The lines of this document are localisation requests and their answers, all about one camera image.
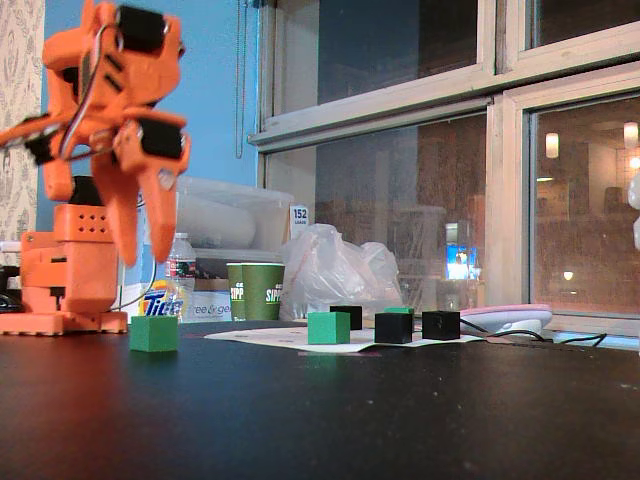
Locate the white pink flat device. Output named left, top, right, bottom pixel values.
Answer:
left=459, top=303, right=554, bottom=334

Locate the servo wire bundle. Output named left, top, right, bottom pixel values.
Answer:
left=59, top=24, right=122, bottom=162

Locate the translucent plastic bag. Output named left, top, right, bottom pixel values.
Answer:
left=279, top=223, right=404, bottom=322

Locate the orange gripper body black motor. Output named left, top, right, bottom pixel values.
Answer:
left=92, top=103, right=193, bottom=177

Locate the metal bead blind chain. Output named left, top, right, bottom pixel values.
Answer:
left=234, top=0, right=250, bottom=159

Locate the black cube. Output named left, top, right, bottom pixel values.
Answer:
left=329, top=304, right=363, bottom=331
left=374, top=311, right=415, bottom=345
left=421, top=309, right=462, bottom=341

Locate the Tide detergent package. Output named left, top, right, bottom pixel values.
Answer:
left=119, top=279, right=234, bottom=323

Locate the clear water bottle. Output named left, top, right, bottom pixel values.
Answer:
left=164, top=232, right=197, bottom=307

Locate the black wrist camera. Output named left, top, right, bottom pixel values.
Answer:
left=24, top=130, right=57, bottom=167

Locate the white window frame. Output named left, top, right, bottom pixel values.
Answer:
left=248, top=0, right=640, bottom=337

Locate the green paper cup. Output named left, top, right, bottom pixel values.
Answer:
left=226, top=262, right=247, bottom=321
left=241, top=262, right=286, bottom=322

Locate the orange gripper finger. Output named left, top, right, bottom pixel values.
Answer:
left=94, top=152, right=142, bottom=268
left=142, top=171, right=180, bottom=263

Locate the white 152 label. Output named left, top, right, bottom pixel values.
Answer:
left=290, top=203, right=311, bottom=240

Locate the white paper grid sheet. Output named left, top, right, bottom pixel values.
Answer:
left=203, top=325, right=489, bottom=355

